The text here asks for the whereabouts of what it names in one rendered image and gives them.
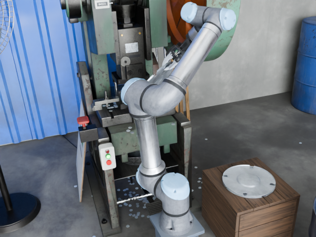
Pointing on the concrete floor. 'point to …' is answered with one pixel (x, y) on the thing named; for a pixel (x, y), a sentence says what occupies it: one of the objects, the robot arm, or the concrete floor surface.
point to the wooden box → (248, 206)
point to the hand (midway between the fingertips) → (165, 66)
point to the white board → (81, 156)
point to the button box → (104, 158)
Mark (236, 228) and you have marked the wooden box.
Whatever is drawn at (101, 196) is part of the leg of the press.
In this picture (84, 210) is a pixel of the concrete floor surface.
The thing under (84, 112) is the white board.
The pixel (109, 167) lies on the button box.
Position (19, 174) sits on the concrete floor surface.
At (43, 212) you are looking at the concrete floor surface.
